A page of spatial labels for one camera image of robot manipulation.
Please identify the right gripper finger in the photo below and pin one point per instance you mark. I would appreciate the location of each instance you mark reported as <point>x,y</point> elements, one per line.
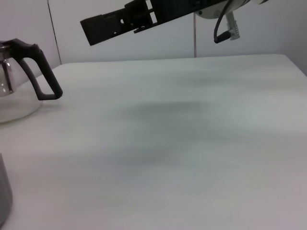
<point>108,26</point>

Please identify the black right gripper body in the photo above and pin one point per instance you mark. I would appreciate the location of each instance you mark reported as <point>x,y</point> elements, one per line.
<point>182,8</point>

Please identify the grey perforated storage basket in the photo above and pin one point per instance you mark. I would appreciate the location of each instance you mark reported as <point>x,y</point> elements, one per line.
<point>4,191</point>

